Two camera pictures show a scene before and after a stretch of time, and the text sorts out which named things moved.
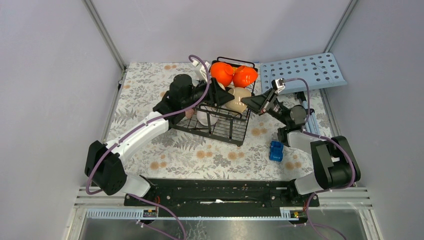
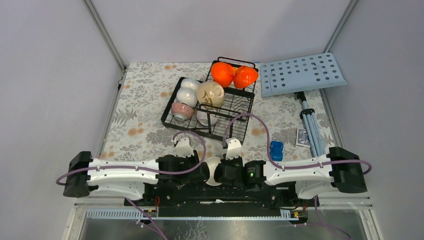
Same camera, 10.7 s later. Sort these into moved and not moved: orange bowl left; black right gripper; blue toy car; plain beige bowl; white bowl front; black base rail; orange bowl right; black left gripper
Moved: black left gripper; black right gripper; plain beige bowl
Not moved: white bowl front; orange bowl left; blue toy car; orange bowl right; black base rail
